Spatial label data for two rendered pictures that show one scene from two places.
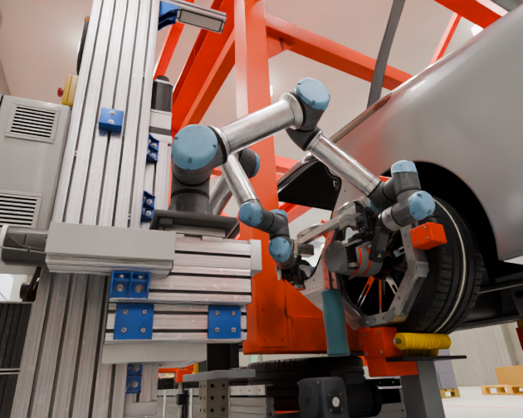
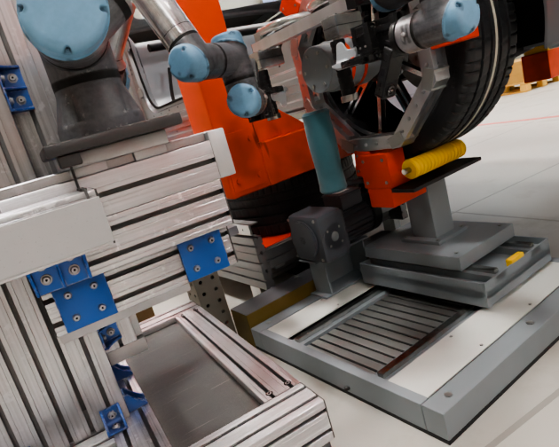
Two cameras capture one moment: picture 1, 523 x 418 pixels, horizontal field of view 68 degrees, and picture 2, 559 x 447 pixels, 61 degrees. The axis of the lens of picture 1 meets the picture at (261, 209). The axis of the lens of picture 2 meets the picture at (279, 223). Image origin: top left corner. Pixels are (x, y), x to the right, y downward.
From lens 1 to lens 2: 41 cm
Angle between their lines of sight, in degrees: 38
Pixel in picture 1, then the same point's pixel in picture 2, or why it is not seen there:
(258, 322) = not seen: hidden behind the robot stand
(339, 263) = (325, 82)
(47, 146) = not seen: outside the picture
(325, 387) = (321, 226)
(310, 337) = (291, 160)
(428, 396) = (437, 211)
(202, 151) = (83, 26)
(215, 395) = not seen: hidden behind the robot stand
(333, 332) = (325, 168)
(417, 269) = (435, 82)
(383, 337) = (388, 166)
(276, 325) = (248, 160)
